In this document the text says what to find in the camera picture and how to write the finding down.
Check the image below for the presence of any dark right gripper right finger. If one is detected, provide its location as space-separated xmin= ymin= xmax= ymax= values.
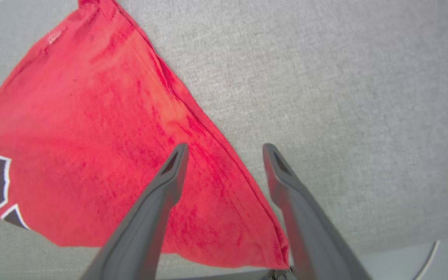
xmin=262 ymin=143 xmax=373 ymax=280

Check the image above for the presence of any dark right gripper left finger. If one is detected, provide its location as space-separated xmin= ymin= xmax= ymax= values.
xmin=79 ymin=143 xmax=189 ymax=280

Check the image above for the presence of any red basketball jersey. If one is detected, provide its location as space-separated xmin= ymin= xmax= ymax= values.
xmin=0 ymin=0 xmax=291 ymax=270

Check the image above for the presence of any grey fabric sofa cushion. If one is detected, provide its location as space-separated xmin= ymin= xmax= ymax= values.
xmin=0 ymin=0 xmax=448 ymax=280

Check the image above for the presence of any white right arm cable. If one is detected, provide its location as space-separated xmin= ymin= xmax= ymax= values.
xmin=414 ymin=240 xmax=441 ymax=280

